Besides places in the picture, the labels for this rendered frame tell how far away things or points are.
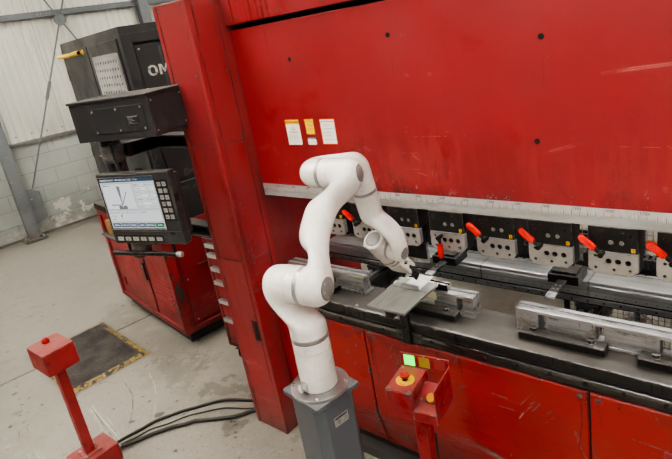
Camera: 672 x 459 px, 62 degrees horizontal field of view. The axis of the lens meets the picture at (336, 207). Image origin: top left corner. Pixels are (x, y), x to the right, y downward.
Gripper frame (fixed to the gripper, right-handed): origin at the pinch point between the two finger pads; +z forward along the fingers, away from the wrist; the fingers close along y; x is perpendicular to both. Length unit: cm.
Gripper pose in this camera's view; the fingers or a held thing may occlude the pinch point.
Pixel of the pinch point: (409, 273)
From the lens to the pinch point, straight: 235.0
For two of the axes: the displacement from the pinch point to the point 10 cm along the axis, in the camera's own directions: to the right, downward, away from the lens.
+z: 5.3, 5.0, 6.9
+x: -3.7, 8.6, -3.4
